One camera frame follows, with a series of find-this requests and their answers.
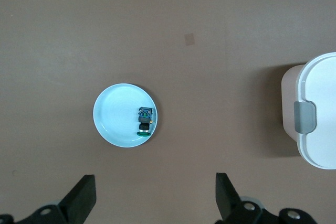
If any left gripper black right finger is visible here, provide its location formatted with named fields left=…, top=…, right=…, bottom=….
left=215, top=173, right=319, bottom=224

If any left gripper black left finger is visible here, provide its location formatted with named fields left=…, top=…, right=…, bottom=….
left=0, top=174, right=97, bottom=224

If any light blue round plate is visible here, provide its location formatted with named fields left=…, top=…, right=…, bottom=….
left=93, top=83, right=159, bottom=148

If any white lidded lunch box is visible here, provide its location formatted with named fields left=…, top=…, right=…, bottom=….
left=281, top=51, right=336, bottom=170

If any small square tape patch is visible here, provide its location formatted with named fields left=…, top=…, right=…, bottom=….
left=183, top=33, right=196, bottom=47

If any green push-button switch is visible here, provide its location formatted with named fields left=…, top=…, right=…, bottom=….
left=136, top=106, right=155, bottom=137

